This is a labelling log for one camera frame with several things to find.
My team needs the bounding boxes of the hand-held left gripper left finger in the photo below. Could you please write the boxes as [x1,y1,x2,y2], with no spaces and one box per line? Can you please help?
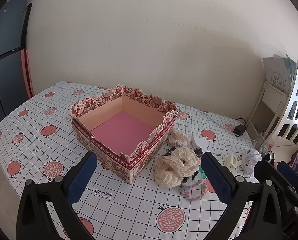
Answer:
[16,151,98,240]

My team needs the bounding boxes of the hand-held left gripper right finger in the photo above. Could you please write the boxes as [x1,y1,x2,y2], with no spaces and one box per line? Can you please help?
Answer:
[201,152,289,240]

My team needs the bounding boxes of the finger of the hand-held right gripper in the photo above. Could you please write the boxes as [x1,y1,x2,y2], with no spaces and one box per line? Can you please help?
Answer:
[254,160,298,207]
[276,161,298,198]

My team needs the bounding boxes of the pale lilac fabric scrunchie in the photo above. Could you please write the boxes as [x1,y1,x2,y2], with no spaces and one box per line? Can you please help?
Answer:
[241,148,262,175]

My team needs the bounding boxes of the cream hair claw clip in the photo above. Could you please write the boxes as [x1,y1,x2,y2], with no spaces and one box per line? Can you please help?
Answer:
[226,154,242,173]

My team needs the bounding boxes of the rainbow braided hair tie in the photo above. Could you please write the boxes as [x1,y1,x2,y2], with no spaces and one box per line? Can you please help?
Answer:
[180,179,209,202]

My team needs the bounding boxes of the black hair claw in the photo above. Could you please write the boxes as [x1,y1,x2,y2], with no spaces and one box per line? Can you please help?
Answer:
[165,147,203,182]

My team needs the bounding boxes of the cream lace scrunchie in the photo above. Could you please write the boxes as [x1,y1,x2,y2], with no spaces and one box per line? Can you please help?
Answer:
[155,147,201,188]

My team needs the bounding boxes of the floral pink cardboard box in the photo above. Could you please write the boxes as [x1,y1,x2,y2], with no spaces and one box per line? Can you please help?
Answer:
[69,84,178,185]

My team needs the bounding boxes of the pomegranate print desktop tablecloth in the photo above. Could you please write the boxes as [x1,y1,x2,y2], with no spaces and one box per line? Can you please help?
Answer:
[0,81,263,240]

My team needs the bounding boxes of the clear glass mug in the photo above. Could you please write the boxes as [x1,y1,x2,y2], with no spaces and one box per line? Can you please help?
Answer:
[251,131,274,157]

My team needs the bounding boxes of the black power adapter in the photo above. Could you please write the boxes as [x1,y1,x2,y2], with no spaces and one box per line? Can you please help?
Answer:
[233,117,247,137]

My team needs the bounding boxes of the bag of cotton swabs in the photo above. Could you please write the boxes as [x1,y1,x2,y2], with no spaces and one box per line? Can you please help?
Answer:
[168,131,191,147]

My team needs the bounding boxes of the white cutout book rack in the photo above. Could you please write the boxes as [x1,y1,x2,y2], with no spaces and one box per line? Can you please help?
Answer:
[276,60,298,146]

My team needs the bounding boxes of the pale grey book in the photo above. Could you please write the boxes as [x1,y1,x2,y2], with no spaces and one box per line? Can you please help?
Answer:
[262,54,297,97]

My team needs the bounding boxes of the pink chair back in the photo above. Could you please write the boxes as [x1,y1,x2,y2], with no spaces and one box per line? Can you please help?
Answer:
[21,49,35,98]

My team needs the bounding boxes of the dark monitor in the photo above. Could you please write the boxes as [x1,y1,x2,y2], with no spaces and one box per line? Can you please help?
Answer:
[0,0,35,133]

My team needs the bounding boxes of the white cable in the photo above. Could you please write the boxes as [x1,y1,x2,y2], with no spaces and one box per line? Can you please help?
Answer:
[201,110,237,133]

